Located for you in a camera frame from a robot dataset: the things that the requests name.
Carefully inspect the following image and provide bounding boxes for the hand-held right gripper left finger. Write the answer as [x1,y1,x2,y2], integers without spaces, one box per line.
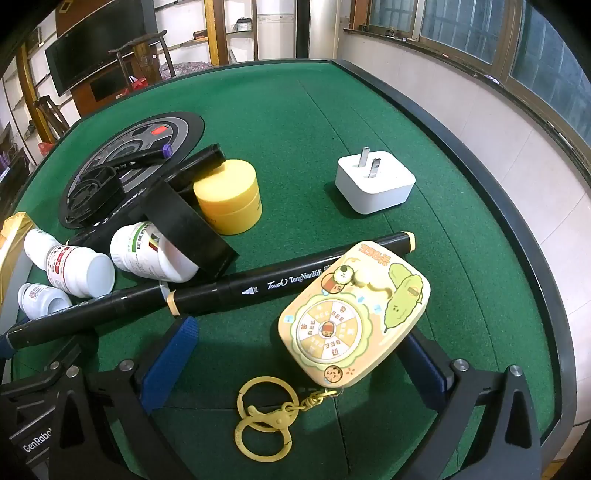
[55,315,200,480]

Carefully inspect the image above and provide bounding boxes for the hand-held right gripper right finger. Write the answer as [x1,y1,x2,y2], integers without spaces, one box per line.
[399,330,541,480]

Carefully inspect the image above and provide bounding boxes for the small white bottle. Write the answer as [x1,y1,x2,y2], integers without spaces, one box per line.
[17,282,73,320]

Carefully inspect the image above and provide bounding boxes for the white tray with yellow rim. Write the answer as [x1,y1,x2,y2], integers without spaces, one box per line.
[0,211,38,324]

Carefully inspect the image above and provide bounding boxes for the yellow cartoon keychain toy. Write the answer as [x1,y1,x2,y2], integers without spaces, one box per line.
[234,241,432,462]

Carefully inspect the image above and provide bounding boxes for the white bottle with red label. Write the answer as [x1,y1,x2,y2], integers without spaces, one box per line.
[24,228,116,299]

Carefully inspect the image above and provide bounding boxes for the white bottle with green label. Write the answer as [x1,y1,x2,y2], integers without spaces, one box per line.
[110,222,200,283]

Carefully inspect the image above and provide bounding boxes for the black marker with beige bands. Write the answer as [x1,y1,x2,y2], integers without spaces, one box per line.
[7,231,416,352]

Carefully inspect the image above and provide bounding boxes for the black tape roll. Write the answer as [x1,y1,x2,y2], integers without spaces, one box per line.
[142,179,240,278]

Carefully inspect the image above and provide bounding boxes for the yellow round jar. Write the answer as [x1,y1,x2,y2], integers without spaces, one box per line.
[192,159,263,236]

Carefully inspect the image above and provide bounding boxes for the white power adapter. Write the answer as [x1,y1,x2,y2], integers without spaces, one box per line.
[335,146,416,216]

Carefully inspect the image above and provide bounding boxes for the round grey control panel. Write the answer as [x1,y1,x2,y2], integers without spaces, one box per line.
[59,111,205,228]

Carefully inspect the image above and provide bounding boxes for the brown television cabinet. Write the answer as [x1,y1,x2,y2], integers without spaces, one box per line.
[73,69,141,117]

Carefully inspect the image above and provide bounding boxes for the black television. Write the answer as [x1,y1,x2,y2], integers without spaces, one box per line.
[44,0,158,97]

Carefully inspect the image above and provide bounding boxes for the wooden chair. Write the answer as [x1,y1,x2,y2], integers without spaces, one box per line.
[109,30,177,86]

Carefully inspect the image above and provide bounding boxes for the wooden framed window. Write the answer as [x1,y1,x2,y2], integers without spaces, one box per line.
[350,0,591,158]

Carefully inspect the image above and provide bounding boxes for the white tall cabinet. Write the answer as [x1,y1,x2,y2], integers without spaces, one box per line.
[256,0,297,62]

